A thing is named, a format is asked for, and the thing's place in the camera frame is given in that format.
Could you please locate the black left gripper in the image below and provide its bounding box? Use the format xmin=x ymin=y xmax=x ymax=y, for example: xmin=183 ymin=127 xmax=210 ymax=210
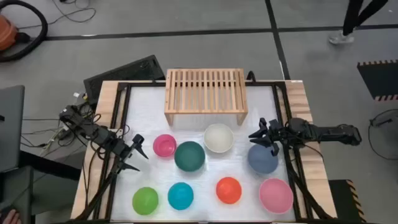
xmin=107 ymin=134 xmax=149 ymax=173

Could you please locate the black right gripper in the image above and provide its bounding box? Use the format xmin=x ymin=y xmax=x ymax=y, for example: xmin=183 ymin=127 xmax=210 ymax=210
xmin=248 ymin=117 xmax=290 ymax=157

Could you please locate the large blue-grey bowl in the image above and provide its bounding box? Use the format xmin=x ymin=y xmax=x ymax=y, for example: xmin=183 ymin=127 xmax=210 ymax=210
xmin=247 ymin=143 xmax=279 ymax=175

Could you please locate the small magenta bowl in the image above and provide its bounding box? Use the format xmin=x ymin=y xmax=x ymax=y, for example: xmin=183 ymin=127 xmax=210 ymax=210
xmin=152 ymin=134 xmax=178 ymax=158

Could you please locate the small lime green bowl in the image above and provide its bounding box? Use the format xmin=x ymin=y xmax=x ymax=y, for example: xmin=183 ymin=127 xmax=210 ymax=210
xmin=131 ymin=186 xmax=160 ymax=216

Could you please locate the large teal green bowl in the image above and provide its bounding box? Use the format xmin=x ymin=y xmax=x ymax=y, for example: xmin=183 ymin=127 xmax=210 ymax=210
xmin=174 ymin=141 xmax=206 ymax=172

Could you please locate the small cyan bowl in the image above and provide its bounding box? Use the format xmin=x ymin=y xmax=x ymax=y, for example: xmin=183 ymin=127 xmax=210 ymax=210
xmin=167 ymin=182 xmax=195 ymax=211

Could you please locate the small orange bowl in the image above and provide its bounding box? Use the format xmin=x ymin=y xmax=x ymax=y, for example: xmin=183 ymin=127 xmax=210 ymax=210
xmin=215 ymin=176 xmax=243 ymax=205

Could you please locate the slatted wooden shelf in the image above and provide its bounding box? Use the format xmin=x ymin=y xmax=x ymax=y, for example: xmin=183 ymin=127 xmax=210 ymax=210
xmin=164 ymin=68 xmax=249 ymax=127

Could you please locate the large white bowl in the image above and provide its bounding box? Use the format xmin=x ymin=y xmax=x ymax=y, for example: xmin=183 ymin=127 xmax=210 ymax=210
xmin=203 ymin=123 xmax=234 ymax=154

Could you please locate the large light pink bowl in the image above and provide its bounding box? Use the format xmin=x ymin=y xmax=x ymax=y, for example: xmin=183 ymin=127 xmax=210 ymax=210
xmin=258 ymin=177 xmax=294 ymax=215

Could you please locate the black perforated computer case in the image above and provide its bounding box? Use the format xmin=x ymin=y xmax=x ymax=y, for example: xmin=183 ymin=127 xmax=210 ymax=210
xmin=83 ymin=55 xmax=166 ymax=105

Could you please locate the black mat striped edge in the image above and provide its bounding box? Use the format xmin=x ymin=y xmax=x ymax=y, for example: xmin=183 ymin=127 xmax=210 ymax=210
xmin=328 ymin=179 xmax=368 ymax=224
xmin=356 ymin=59 xmax=398 ymax=102

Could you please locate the grey laptop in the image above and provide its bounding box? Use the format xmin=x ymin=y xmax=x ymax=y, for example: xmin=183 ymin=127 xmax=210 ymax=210
xmin=0 ymin=85 xmax=25 ymax=174

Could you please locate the person's hand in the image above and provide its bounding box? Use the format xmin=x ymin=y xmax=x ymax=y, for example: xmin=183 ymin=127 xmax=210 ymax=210
xmin=0 ymin=208 xmax=22 ymax=224

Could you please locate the person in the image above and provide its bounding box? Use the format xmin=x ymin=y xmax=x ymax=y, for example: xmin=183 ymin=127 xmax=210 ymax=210
xmin=328 ymin=0 xmax=389 ymax=45

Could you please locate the orange vacuum cleaner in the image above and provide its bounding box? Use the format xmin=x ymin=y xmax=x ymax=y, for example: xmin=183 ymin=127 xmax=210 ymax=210
xmin=0 ymin=14 xmax=19 ymax=52

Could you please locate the black cable bundle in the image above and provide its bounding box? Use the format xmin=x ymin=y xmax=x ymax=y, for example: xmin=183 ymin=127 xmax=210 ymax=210
xmin=20 ymin=102 xmax=103 ymax=200

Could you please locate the black metal table frame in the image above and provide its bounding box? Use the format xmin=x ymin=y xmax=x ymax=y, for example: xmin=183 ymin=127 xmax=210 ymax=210
xmin=74 ymin=80 xmax=335 ymax=224

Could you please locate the looped black floor cable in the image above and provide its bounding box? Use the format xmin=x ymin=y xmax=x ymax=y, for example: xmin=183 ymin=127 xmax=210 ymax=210
xmin=368 ymin=108 xmax=398 ymax=161

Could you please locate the thin black floor cable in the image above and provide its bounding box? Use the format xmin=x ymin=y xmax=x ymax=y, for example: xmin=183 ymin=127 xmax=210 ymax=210
xmin=18 ymin=0 xmax=96 ymax=30

